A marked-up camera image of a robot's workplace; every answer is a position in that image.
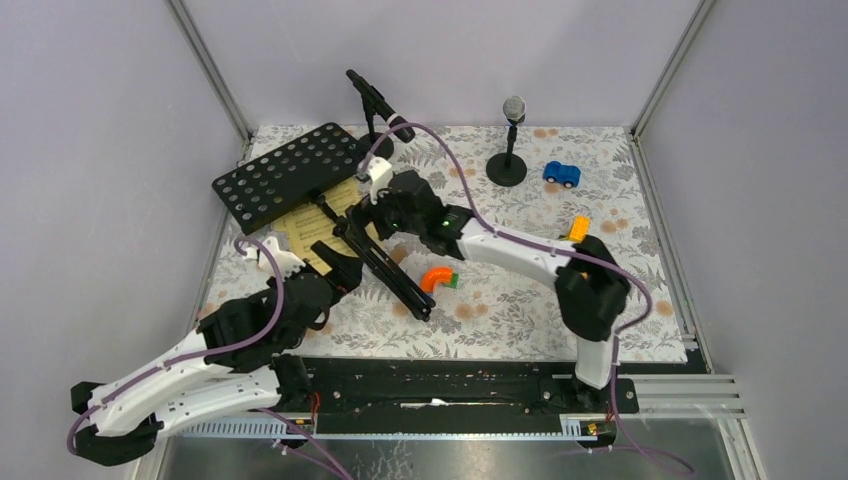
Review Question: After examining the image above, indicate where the black round stand base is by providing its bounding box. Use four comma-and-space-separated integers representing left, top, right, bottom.
357, 95, 395, 159

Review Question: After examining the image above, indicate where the black music stand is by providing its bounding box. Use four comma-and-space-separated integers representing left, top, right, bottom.
211, 122, 435, 322

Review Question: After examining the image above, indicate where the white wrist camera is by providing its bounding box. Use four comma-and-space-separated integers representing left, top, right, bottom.
356, 156, 394, 205
243, 236, 306, 280

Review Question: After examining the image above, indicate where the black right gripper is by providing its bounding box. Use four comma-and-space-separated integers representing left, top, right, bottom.
346, 186, 424, 252

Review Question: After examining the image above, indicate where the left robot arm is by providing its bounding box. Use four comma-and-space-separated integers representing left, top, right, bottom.
66, 237, 363, 466

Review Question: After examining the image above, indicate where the wooden block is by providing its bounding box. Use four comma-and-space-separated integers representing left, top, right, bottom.
389, 245, 409, 264

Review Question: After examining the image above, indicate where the black microphone stand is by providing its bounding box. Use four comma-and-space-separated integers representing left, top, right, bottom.
486, 125, 527, 187

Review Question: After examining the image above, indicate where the yellow sheet music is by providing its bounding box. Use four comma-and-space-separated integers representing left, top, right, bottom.
272, 178, 362, 274

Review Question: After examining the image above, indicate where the black microphone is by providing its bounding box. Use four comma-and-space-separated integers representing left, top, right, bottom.
345, 69, 407, 128

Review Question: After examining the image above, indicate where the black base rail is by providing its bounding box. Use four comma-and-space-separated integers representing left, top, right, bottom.
271, 358, 640, 436

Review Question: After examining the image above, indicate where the blue toy car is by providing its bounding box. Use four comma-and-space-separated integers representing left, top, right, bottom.
542, 161, 582, 189

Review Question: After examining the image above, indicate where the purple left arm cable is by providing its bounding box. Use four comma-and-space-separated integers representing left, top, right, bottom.
66, 237, 356, 480

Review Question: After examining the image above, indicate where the green toy brick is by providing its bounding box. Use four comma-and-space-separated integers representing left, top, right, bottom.
443, 272, 460, 289

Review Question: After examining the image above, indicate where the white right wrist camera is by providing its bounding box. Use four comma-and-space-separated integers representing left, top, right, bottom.
356, 156, 394, 205

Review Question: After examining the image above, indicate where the floral table mat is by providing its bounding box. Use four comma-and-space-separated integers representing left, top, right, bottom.
298, 126, 686, 363

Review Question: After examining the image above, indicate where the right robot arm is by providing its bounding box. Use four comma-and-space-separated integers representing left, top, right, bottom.
361, 170, 631, 412

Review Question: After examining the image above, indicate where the silver microphone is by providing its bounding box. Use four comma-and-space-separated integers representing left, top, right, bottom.
502, 95, 527, 126

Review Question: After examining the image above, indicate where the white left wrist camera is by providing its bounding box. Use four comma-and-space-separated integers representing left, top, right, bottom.
243, 236, 306, 280

